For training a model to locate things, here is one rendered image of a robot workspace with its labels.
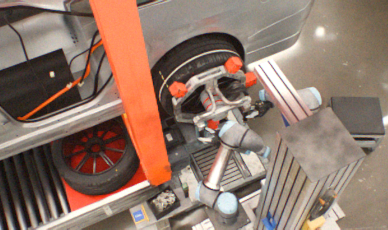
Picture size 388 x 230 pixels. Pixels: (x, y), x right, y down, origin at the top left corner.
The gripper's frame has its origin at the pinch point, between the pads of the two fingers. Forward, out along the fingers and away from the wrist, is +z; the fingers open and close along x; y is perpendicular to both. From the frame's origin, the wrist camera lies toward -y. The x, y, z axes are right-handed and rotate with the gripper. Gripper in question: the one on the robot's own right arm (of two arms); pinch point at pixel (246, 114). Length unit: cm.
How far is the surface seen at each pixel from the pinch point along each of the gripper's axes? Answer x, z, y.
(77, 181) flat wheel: -18, 126, -33
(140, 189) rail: 2, 86, -45
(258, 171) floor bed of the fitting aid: 16, -9, -75
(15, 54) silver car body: -119, 135, 4
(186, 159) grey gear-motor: -6, 46, -45
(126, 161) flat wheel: -18, 88, -33
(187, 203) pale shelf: 29, 59, -38
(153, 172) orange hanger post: 10, 74, -7
